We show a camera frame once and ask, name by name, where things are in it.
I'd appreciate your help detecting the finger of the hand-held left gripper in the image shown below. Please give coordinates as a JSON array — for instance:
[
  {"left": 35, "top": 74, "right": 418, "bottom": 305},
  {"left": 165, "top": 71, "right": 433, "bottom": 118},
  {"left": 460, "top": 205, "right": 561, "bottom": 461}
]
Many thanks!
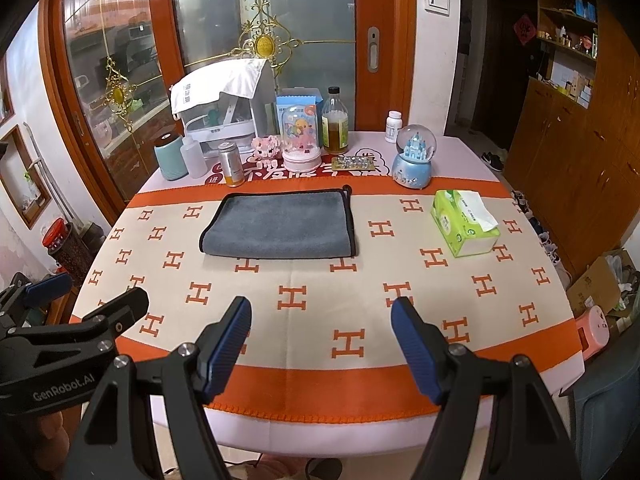
[
  {"left": 82, "top": 287, "right": 150, "bottom": 349},
  {"left": 0, "top": 271, "right": 74, "bottom": 331}
]

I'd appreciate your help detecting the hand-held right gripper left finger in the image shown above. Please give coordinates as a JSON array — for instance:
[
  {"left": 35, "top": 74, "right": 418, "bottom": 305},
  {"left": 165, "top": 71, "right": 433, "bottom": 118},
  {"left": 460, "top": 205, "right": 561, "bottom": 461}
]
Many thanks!
[{"left": 62, "top": 296, "right": 252, "bottom": 480}]

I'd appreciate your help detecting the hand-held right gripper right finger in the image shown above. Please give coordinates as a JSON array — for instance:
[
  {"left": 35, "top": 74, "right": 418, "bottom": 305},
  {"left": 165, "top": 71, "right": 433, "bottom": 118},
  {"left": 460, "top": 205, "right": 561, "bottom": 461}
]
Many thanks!
[{"left": 391, "top": 297, "right": 583, "bottom": 480}]

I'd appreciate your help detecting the grey towel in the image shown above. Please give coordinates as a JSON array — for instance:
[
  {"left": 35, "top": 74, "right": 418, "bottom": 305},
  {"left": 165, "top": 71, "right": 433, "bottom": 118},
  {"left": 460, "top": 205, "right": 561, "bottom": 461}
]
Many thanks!
[{"left": 199, "top": 186, "right": 357, "bottom": 260}]

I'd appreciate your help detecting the brown woven basket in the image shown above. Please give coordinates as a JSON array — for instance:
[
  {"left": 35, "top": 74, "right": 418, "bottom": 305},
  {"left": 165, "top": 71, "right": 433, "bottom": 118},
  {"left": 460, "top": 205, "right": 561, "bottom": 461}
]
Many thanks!
[{"left": 50, "top": 222, "right": 107, "bottom": 287}]

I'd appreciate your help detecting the red lidded container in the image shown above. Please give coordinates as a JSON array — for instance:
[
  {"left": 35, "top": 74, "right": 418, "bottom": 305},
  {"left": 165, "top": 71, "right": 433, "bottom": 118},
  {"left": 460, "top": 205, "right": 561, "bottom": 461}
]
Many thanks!
[{"left": 42, "top": 217, "right": 76, "bottom": 251}]

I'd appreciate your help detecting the orange patterned tablecloth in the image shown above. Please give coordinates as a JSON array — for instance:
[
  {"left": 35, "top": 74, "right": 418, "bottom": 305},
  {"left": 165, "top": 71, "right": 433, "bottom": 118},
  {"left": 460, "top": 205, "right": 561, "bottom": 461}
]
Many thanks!
[{"left": 69, "top": 180, "right": 587, "bottom": 421}]

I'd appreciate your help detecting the green tissue pack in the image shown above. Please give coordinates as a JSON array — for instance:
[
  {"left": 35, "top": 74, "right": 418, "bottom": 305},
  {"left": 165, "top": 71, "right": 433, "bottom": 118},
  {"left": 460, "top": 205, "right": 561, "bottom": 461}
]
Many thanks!
[{"left": 431, "top": 189, "right": 501, "bottom": 259}]

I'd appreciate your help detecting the teal round canister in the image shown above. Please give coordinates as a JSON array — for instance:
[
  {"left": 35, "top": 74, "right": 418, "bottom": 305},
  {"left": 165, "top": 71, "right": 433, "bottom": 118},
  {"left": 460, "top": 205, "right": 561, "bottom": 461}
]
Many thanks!
[{"left": 153, "top": 132, "right": 189, "bottom": 181}]

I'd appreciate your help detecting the white plastic bottle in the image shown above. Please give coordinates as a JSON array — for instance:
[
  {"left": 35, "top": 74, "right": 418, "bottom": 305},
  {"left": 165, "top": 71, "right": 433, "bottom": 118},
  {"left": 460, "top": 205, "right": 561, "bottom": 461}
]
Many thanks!
[{"left": 180, "top": 135, "right": 208, "bottom": 179}]

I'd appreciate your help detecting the row of shoes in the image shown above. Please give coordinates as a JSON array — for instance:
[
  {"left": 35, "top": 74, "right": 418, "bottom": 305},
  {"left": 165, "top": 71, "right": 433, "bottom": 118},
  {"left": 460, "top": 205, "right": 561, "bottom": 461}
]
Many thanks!
[{"left": 510, "top": 189, "right": 572, "bottom": 288}]

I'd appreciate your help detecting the pink plastic stool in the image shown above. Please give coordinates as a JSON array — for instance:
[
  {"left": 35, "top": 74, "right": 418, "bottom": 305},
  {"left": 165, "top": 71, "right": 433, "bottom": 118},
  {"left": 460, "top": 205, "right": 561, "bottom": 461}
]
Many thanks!
[{"left": 574, "top": 305, "right": 611, "bottom": 361}]

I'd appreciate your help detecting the blue castle snow globe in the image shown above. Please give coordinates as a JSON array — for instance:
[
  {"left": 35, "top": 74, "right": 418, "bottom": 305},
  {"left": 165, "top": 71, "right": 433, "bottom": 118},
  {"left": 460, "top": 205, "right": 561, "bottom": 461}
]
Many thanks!
[{"left": 391, "top": 124, "right": 437, "bottom": 191}]

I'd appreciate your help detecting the silver drink can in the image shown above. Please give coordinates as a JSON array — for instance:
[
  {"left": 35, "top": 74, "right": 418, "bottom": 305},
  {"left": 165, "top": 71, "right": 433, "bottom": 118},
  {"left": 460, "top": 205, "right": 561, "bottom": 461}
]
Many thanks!
[{"left": 218, "top": 142, "right": 244, "bottom": 187}]

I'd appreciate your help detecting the cardboard box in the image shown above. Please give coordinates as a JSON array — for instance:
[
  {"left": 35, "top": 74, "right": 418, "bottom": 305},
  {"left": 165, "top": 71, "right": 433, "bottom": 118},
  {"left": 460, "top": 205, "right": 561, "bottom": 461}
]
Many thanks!
[{"left": 565, "top": 247, "right": 640, "bottom": 333}]

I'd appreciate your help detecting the silver blister pack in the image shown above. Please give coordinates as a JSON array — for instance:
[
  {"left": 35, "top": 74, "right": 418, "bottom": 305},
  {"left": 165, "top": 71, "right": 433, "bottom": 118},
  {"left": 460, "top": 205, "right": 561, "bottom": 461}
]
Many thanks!
[{"left": 331, "top": 156, "right": 377, "bottom": 173}]

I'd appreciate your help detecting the duck snow globe pink base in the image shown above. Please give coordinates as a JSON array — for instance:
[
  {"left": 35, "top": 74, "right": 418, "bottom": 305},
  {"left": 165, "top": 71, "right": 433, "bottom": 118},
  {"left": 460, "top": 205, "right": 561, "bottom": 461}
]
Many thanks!
[{"left": 280, "top": 105, "right": 322, "bottom": 173}]

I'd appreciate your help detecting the grey plastic chair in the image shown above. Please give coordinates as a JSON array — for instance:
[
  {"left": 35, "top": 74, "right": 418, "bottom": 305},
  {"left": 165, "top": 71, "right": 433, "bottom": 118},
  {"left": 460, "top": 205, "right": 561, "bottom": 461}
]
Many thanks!
[{"left": 559, "top": 344, "right": 640, "bottom": 480}]

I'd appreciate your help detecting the gold door ornament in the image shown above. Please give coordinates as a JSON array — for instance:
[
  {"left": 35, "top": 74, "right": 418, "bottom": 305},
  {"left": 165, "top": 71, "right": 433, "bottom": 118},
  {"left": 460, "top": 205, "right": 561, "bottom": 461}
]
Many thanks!
[
  {"left": 102, "top": 57, "right": 134, "bottom": 133},
  {"left": 231, "top": 0, "right": 302, "bottom": 68}
]

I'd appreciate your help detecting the pink block toy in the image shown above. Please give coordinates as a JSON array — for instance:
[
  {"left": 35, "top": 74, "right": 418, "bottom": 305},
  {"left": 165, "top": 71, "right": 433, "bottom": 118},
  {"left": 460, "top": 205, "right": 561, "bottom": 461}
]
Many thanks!
[{"left": 251, "top": 135, "right": 284, "bottom": 157}]

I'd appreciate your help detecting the glass bottle with yellow liquid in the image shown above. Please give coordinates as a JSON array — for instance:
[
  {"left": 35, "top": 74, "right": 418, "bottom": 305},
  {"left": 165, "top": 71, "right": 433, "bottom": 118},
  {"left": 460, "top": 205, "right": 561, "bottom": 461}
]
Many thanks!
[{"left": 321, "top": 86, "right": 350, "bottom": 155}]

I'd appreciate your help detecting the wooden framed glass door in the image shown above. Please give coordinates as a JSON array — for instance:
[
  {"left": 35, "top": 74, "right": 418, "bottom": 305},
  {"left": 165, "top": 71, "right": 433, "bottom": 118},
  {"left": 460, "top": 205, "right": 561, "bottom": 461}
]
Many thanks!
[
  {"left": 147, "top": 0, "right": 417, "bottom": 133},
  {"left": 44, "top": 0, "right": 177, "bottom": 202}
]

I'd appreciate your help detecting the white countertop appliance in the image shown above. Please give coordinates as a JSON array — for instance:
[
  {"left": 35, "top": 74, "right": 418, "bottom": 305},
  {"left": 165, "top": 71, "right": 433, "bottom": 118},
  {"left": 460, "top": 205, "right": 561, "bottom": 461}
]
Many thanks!
[{"left": 175, "top": 62, "right": 277, "bottom": 155}]

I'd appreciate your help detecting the white cloth cover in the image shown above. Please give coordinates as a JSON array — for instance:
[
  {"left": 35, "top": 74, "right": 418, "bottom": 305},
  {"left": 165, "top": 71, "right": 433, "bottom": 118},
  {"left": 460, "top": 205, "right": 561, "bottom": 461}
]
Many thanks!
[{"left": 170, "top": 58, "right": 269, "bottom": 117}]

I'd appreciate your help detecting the light blue carton box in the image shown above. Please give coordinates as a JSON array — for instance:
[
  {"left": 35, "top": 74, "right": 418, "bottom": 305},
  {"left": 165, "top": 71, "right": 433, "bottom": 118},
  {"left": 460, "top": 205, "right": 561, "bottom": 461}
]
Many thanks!
[{"left": 276, "top": 88, "right": 323, "bottom": 148}]

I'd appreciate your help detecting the wooden cabinet with shelves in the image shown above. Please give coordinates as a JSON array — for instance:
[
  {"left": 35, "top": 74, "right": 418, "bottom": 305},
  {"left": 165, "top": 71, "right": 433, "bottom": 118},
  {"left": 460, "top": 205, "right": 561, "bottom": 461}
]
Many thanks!
[{"left": 502, "top": 0, "right": 640, "bottom": 281}]

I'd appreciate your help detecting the red door decoration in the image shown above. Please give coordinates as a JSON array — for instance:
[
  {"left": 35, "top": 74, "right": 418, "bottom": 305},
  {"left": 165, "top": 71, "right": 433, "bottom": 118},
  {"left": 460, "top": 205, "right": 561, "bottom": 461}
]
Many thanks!
[{"left": 514, "top": 16, "right": 537, "bottom": 48}]

